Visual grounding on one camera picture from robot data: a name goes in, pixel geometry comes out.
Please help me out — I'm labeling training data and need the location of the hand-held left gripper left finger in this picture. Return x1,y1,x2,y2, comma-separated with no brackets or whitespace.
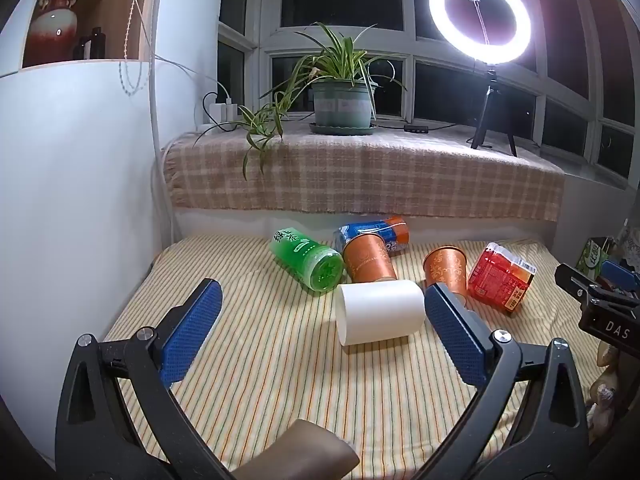
55,277,236,480

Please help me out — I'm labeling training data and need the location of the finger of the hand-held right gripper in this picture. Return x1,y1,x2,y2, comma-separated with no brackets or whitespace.
600,259,640,307
554,262,601,302

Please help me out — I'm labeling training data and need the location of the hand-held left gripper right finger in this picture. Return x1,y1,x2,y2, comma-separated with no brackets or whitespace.
424,282,593,480

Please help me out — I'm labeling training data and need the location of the white paper cup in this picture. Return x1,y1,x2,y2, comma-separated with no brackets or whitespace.
335,280,426,347

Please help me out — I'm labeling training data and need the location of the orange patterned paper cup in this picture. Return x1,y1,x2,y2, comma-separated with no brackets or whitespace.
422,245,471,306
342,235,398,283

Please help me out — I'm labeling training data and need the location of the green carton box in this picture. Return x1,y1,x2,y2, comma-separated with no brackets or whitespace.
575,237,614,281

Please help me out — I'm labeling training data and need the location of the beige plush toy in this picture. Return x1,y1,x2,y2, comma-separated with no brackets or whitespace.
585,345,626,436

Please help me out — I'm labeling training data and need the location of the yellow striped cloth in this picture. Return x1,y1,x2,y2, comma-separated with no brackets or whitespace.
100,234,608,480

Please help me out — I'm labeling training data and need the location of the green plastic bottle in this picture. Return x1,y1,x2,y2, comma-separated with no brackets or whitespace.
269,227,346,297

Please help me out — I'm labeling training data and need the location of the brown rounded object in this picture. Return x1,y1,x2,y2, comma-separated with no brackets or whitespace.
262,419,361,480

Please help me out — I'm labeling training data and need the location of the black tripod stand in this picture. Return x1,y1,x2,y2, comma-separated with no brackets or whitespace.
470,66,518,157

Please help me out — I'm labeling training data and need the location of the white cabinet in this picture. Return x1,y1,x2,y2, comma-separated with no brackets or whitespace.
0,0,226,461

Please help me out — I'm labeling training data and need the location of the beige checked cloth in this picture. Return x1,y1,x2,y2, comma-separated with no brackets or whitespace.
162,127,566,222

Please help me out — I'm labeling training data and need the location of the green pot saucer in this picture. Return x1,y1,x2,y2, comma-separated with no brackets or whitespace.
308,121,377,136

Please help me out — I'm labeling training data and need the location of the grey-green flower pot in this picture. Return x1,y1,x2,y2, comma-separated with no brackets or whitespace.
310,80,376,128

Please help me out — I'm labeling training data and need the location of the spider plant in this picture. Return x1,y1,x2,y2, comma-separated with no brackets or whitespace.
192,22,408,181

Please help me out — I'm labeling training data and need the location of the red ceramic vase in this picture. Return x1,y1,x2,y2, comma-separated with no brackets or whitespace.
24,0,91,67

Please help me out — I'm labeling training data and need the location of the white ring light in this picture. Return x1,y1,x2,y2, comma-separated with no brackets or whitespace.
428,0,532,65

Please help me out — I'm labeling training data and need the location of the white hanging cable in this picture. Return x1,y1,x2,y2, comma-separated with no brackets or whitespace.
112,0,153,97

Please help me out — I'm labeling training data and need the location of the white window frame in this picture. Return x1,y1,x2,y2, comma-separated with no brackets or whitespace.
217,0,640,191

